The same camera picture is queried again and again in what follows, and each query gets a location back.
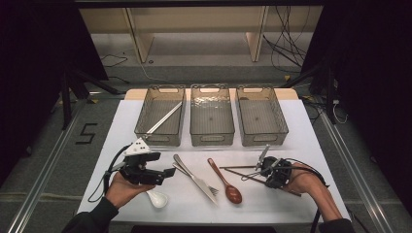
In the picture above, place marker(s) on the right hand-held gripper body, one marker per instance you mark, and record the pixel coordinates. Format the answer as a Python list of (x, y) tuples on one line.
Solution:
[(281, 171)]

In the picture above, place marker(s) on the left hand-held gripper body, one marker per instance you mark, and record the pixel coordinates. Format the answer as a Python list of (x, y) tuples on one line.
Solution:
[(139, 171)]

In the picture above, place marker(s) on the white ceramic spoon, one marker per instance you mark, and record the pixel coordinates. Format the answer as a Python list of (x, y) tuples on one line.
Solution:
[(158, 199)]

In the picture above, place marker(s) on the metal table knife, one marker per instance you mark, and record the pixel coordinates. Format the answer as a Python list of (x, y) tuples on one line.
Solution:
[(202, 186)]

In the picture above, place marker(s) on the white chopstick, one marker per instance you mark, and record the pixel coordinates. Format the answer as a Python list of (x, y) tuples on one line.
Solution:
[(163, 117)]

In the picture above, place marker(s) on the brown wooden spoon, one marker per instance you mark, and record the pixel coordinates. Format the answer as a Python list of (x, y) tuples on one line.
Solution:
[(233, 193)]

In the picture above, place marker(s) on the smoky clear plastic bin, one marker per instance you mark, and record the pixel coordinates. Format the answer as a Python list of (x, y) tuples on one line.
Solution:
[(155, 110), (212, 126), (260, 126)]

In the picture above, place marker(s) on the person's right hand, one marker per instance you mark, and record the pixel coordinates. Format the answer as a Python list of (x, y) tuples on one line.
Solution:
[(304, 181)]

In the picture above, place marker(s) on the person's left hand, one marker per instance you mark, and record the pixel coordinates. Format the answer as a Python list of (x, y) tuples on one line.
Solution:
[(121, 191)]

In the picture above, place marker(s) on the white table cover sheet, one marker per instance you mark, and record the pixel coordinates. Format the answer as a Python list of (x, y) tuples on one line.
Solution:
[(259, 207)]

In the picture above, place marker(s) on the metal fork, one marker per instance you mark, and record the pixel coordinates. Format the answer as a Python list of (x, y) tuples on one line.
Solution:
[(212, 189)]

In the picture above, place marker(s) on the yellow floor tape piece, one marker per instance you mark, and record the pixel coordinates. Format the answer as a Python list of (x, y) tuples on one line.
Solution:
[(94, 101), (287, 77)]

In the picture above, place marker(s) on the black metal stand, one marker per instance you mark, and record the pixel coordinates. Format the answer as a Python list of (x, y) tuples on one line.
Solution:
[(66, 103), (330, 97)]

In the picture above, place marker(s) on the black curtain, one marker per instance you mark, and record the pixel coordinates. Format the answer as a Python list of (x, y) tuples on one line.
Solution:
[(372, 64), (32, 64)]

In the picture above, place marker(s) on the beige wooden furniture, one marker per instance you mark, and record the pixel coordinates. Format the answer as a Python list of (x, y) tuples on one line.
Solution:
[(194, 19)]

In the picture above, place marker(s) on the short aluminium floor rail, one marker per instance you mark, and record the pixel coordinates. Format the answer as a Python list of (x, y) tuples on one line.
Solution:
[(107, 94)]

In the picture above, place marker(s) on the long aluminium floor rail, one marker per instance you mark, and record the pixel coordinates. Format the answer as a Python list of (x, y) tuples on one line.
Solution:
[(35, 197), (372, 202)]

